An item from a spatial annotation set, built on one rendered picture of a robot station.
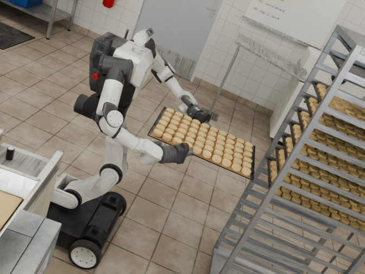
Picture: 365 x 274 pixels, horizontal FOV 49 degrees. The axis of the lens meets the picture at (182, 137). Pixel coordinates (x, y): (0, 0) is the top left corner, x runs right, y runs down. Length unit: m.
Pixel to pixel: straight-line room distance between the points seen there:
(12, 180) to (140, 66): 1.12
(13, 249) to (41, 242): 0.07
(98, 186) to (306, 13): 3.98
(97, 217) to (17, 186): 1.64
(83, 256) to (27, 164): 0.87
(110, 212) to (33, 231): 1.66
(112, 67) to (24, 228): 1.01
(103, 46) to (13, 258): 1.30
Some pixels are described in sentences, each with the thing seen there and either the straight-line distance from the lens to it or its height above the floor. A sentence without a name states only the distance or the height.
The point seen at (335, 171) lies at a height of 1.23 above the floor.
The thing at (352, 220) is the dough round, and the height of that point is 0.96.
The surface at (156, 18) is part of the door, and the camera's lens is 5.96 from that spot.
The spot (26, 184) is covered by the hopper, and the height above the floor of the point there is 1.30.
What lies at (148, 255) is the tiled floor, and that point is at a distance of 2.91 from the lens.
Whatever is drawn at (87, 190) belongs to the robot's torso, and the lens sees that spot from 2.61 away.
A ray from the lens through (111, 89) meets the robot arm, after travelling 1.91.
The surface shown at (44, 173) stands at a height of 0.90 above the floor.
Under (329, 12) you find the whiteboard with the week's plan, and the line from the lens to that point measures 5.74.
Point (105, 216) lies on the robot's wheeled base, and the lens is 2.77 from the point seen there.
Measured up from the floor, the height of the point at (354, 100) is 1.59.
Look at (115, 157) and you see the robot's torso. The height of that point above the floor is 0.70.
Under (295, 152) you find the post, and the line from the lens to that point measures 2.05.
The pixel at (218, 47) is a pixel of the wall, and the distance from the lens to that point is 5.83.
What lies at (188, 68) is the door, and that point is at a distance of 6.00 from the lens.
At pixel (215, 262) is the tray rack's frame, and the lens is 2.89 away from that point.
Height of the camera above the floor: 2.03
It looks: 27 degrees down
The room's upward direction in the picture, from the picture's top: 23 degrees clockwise
